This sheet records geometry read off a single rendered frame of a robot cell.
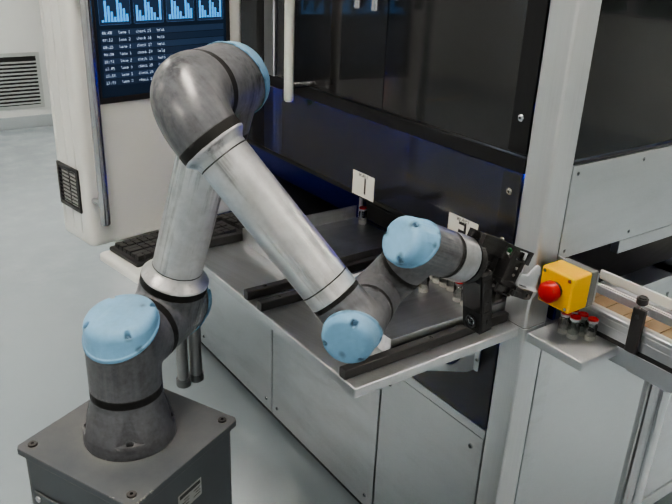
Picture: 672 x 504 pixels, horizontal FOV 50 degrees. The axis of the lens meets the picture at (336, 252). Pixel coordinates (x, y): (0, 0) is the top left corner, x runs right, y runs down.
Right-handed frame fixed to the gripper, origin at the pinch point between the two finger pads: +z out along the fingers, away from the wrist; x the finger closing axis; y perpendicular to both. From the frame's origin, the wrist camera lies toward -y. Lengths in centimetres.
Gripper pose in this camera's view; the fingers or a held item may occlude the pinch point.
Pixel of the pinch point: (528, 293)
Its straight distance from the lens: 132.1
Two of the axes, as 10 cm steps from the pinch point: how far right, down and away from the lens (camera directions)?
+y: 3.8, -9.1, -1.3
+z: 7.2, 2.1, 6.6
